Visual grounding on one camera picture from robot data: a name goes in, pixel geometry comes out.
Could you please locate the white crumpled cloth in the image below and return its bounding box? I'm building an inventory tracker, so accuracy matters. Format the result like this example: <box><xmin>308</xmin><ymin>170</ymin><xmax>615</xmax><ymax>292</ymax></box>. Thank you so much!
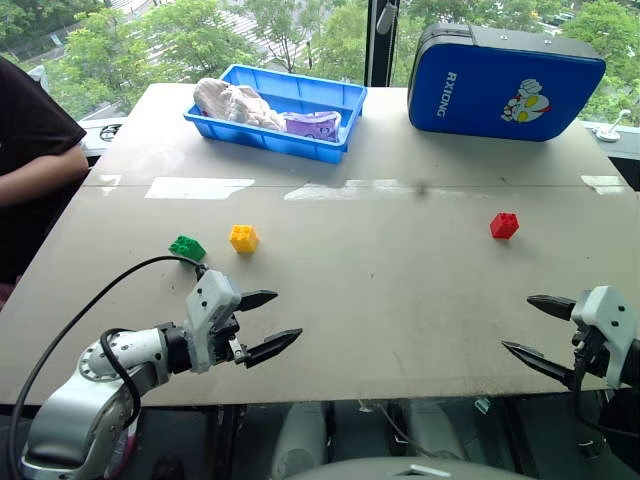
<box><xmin>193</xmin><ymin>77</ymin><xmax>289</xmax><ymax>133</ymax></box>

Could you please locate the dark window frame post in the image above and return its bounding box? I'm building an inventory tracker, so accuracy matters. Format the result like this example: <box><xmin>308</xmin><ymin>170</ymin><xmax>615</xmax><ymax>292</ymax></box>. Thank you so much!
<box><xmin>364</xmin><ymin>0</ymin><xmax>397</xmax><ymax>88</ymax></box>

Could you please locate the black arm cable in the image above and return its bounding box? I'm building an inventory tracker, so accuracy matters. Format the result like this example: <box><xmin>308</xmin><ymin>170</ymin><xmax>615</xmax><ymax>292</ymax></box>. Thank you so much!
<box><xmin>572</xmin><ymin>349</ymin><xmax>640</xmax><ymax>441</ymax></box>
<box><xmin>8</xmin><ymin>255</ymin><xmax>209</xmax><ymax>480</ymax></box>

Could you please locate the purple soft packet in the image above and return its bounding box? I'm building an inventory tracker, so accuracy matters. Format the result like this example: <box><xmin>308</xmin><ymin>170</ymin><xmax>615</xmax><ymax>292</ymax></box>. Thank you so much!
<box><xmin>283</xmin><ymin>110</ymin><xmax>344</xmax><ymax>144</ymax></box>

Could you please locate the yellow toy brick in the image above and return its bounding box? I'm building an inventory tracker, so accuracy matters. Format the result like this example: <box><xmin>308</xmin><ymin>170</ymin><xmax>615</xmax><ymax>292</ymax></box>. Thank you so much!
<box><xmin>228</xmin><ymin>224</ymin><xmax>260</xmax><ymax>255</ymax></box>

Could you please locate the red toy brick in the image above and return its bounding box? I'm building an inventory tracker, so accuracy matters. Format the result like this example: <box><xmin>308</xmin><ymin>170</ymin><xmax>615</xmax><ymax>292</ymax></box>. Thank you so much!
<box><xmin>489</xmin><ymin>211</ymin><xmax>521</xmax><ymax>240</ymax></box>

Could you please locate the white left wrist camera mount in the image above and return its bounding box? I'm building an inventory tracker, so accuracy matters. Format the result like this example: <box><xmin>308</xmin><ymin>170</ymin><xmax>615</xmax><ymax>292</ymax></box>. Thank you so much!
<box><xmin>184</xmin><ymin>269</ymin><xmax>243</xmax><ymax>374</ymax></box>

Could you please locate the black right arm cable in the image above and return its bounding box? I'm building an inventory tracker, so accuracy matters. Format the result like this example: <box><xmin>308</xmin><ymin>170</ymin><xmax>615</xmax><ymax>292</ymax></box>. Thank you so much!
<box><xmin>572</xmin><ymin>349</ymin><xmax>640</xmax><ymax>441</ymax></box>

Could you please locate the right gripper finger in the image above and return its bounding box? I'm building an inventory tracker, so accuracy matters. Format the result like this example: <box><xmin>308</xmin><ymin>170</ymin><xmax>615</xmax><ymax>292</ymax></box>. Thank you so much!
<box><xmin>500</xmin><ymin>340</ymin><xmax>577</xmax><ymax>392</ymax></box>
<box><xmin>526</xmin><ymin>293</ymin><xmax>578</xmax><ymax>322</ymax></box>

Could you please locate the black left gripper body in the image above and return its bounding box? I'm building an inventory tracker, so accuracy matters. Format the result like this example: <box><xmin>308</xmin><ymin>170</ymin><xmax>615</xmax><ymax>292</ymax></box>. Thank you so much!
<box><xmin>209</xmin><ymin>310</ymin><xmax>251</xmax><ymax>366</ymax></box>

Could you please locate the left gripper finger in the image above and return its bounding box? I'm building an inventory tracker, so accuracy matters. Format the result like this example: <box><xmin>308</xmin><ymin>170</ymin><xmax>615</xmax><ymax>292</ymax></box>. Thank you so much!
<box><xmin>238</xmin><ymin>289</ymin><xmax>279</xmax><ymax>314</ymax></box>
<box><xmin>243</xmin><ymin>327</ymin><xmax>304</xmax><ymax>370</ymax></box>

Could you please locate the grey blind cord handle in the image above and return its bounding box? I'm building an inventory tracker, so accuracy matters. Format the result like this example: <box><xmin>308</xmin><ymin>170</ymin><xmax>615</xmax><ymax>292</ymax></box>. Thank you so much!
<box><xmin>375</xmin><ymin>1</ymin><xmax>399</xmax><ymax>36</ymax></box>

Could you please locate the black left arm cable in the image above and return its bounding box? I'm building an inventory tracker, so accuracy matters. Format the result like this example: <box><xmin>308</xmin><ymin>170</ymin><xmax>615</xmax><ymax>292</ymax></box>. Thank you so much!
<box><xmin>8</xmin><ymin>255</ymin><xmax>209</xmax><ymax>480</ymax></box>

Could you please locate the blue hard case with cartoon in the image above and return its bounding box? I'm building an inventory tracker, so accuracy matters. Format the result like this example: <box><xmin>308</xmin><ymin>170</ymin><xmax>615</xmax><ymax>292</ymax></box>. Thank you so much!
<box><xmin>406</xmin><ymin>22</ymin><xmax>608</xmax><ymax>143</ymax></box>

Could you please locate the blue plastic bin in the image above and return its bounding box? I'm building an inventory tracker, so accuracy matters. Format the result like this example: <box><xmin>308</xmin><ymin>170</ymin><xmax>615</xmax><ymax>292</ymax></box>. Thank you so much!
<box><xmin>182</xmin><ymin>63</ymin><xmax>369</xmax><ymax>165</ymax></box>

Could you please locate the green toy brick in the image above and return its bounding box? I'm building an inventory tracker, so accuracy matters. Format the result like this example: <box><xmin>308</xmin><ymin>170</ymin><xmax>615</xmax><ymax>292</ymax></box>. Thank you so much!
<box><xmin>168</xmin><ymin>234</ymin><xmax>207</xmax><ymax>263</ymax></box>

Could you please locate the white round-base stand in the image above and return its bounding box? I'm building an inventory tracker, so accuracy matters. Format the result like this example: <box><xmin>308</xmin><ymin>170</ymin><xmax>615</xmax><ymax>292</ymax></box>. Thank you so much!
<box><xmin>591</xmin><ymin>108</ymin><xmax>633</xmax><ymax>144</ymax></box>

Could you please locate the person in black shirt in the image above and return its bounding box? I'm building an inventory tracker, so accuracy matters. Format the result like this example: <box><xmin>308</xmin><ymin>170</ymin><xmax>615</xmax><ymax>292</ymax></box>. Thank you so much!
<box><xmin>0</xmin><ymin>56</ymin><xmax>89</xmax><ymax>287</ymax></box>

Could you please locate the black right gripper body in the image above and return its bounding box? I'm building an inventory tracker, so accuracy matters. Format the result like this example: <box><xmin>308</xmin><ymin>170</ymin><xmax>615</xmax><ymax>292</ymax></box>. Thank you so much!
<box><xmin>571</xmin><ymin>323</ymin><xmax>610</xmax><ymax>380</ymax></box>

